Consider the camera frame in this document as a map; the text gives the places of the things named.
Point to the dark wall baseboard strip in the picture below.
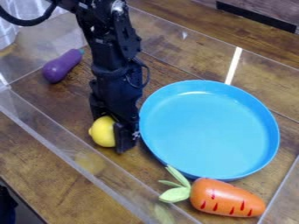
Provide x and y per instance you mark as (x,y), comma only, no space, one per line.
(282,25)

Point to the blue round plastic tray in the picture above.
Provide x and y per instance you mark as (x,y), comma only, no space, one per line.
(211,130)

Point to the white patterned curtain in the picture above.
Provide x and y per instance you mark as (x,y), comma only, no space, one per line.
(24,9)

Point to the yellow toy lemon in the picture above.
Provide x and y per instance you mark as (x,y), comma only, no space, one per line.
(102,131)

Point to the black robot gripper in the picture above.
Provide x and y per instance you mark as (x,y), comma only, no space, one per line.
(116,90)

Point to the orange toy carrot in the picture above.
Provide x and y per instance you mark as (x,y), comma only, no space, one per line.
(212,196)

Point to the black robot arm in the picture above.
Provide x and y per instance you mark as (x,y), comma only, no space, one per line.
(114,43)

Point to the purple toy eggplant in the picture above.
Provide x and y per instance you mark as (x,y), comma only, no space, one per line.
(56,68)

